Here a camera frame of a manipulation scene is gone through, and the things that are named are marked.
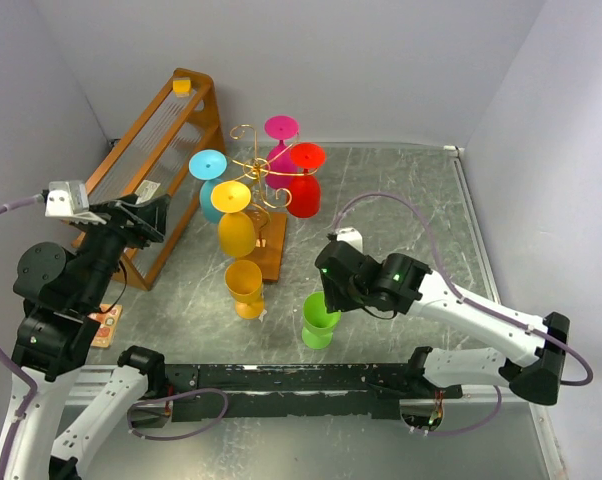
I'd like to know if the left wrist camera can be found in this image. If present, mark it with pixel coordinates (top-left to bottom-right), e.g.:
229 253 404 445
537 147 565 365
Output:
45 180 106 225

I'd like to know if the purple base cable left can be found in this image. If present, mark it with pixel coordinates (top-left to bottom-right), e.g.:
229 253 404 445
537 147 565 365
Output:
125 385 230 442

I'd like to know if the red wine glass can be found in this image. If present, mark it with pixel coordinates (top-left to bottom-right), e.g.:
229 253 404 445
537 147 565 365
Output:
287 142 326 218

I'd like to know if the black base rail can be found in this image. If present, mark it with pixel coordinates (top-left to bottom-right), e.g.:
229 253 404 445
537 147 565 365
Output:
146 363 462 422

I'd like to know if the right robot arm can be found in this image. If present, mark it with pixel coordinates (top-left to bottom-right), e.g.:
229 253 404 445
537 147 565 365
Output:
315 240 570 406

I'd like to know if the blue wine glass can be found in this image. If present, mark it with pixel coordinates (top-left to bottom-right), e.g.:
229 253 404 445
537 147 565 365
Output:
189 149 227 224

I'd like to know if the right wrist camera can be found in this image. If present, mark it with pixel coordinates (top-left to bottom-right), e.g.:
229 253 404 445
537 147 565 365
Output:
328 227 363 252

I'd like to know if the orange picture card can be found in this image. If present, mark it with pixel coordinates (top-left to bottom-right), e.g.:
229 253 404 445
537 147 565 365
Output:
89 304 122 349

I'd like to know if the orange wine glass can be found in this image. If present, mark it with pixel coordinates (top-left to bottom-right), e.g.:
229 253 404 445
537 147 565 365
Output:
211 180 256 258
224 259 265 320

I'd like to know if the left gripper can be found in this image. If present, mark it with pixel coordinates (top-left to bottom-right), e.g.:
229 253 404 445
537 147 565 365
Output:
72 190 171 307

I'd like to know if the gold wire glass rack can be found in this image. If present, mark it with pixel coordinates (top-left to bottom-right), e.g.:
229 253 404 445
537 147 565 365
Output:
230 124 299 284

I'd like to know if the green wine glass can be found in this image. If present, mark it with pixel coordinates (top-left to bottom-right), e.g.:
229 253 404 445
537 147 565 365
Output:
302 292 341 350

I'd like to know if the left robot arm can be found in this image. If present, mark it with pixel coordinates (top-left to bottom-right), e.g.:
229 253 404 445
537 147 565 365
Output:
0 188 171 479

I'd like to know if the small card box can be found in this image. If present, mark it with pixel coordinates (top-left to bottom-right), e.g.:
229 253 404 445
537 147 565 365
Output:
135 180 161 204

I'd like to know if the wooden rack shelf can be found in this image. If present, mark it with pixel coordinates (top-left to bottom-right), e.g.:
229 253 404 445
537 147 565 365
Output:
86 68 225 291

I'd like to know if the pink wine glass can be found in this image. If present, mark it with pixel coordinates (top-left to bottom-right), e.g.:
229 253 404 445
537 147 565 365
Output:
264 115 299 189

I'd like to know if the yellow block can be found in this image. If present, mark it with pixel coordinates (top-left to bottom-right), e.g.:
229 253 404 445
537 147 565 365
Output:
172 77 193 98

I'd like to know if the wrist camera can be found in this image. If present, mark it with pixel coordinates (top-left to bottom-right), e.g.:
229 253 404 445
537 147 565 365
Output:
45 180 106 225
328 227 363 252

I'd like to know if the orange wine glass front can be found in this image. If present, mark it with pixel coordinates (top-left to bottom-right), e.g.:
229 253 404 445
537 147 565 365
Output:
211 180 256 258

